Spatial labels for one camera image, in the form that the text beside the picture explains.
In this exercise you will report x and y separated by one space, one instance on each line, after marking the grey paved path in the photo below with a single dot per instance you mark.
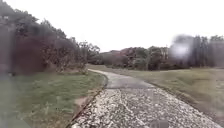
133 103

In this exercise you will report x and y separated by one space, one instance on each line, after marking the row of trees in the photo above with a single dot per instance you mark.
160 56

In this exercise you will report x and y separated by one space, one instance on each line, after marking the grass verge with bare patches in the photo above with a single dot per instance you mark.
50 90

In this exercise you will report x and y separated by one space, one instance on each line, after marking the mass of dark trees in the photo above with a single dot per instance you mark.
36 46

